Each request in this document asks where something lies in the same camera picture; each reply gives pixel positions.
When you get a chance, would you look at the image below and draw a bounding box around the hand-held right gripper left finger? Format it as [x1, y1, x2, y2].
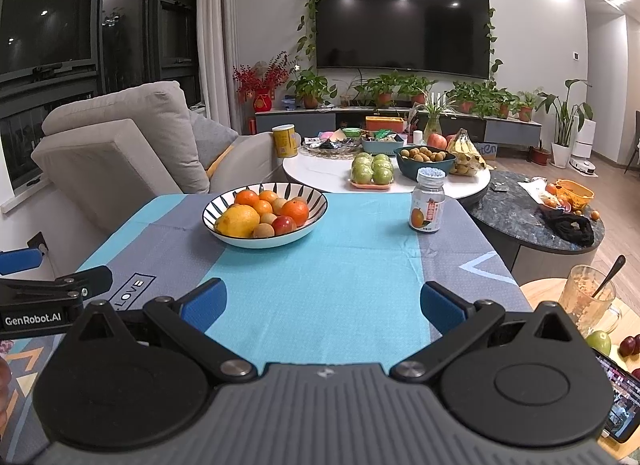
[70, 279, 257, 386]

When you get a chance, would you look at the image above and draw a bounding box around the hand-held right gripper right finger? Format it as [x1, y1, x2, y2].
[389, 281, 578, 386]

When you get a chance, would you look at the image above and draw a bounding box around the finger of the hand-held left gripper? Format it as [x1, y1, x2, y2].
[0, 247, 46, 277]
[0, 265, 114, 307]

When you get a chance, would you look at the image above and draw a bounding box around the yellow lemon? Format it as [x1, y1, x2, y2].
[215, 205, 261, 239]

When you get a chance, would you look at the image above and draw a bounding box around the white striped bowl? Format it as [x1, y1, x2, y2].
[202, 182, 329, 249]

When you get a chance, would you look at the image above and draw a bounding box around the large orange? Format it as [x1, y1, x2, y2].
[281, 198, 310, 226]

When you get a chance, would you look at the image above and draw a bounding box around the round wooden side table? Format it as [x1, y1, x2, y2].
[519, 277, 640, 386]

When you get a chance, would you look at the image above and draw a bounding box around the small glass jar orange label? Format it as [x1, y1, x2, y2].
[408, 167, 447, 235]

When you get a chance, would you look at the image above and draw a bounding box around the dark marble round table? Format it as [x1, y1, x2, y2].
[460, 170, 606, 286]

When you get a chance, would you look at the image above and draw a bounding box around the blue grey printed tablecloth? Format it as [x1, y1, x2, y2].
[0, 193, 535, 446]

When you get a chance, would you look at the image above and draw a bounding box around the dark blue bowl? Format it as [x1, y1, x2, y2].
[393, 145, 457, 182]

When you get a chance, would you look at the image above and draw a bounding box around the glass mug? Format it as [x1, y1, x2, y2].
[557, 265, 623, 338]

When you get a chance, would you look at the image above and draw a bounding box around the beige sofa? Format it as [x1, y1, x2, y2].
[31, 80, 291, 236]

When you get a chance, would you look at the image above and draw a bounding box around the black cloth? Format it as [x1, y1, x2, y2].
[550, 212, 596, 247]

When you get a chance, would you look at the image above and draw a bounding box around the pile of longans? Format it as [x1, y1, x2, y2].
[397, 146, 453, 163]

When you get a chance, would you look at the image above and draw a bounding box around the tray of green apples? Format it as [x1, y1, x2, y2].
[349, 152, 397, 190]

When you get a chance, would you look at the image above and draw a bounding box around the bunch of bananas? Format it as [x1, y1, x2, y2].
[446, 128, 488, 176]

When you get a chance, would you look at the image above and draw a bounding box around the green apple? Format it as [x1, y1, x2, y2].
[586, 331, 613, 357]

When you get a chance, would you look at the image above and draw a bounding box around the grey cushion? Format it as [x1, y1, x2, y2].
[189, 110, 240, 176]

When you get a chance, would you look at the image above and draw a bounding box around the teal bowl of snacks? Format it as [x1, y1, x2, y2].
[361, 130, 407, 156]

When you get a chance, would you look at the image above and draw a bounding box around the white round coffee table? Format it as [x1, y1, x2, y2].
[282, 137, 492, 196]

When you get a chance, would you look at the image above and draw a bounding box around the orange basket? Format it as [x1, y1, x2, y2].
[555, 179, 596, 212]

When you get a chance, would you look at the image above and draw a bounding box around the dark spoon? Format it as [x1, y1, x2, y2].
[592, 255, 627, 298]

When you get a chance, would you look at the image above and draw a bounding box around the yellow canister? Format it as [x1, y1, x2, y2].
[271, 124, 301, 160]

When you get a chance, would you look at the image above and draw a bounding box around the grey television cabinet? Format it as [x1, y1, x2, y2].
[255, 105, 543, 148]

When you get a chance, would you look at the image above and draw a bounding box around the glass vase green plant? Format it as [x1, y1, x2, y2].
[412, 90, 458, 138]

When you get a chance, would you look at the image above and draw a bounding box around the orange box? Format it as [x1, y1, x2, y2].
[365, 116, 406, 134]

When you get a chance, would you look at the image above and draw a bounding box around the glass plate with snacks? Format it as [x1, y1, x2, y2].
[302, 135, 363, 156]

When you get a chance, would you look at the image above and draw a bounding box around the smartphone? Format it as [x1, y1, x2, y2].
[592, 347, 640, 445]

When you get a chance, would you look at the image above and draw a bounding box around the white robot vacuum dock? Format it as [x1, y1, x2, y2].
[569, 120, 598, 176]

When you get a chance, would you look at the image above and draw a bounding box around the dark window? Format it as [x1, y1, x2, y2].
[0, 0, 203, 190]

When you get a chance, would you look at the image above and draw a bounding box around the tall plant white pot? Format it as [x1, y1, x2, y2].
[536, 79, 593, 169]

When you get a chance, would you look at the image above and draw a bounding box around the red flower arrangement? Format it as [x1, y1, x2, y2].
[232, 52, 291, 113]

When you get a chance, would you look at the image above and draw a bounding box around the row of potted green plants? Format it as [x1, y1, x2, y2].
[286, 70, 543, 123]

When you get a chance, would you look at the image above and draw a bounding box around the dining chair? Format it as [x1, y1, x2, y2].
[625, 110, 640, 173]

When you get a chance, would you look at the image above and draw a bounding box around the white curtain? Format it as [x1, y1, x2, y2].
[196, 0, 243, 136]

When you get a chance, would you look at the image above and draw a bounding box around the green trailing vine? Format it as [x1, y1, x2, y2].
[296, 0, 503, 80]

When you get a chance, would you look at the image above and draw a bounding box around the black wall television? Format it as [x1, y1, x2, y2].
[313, 0, 492, 80]

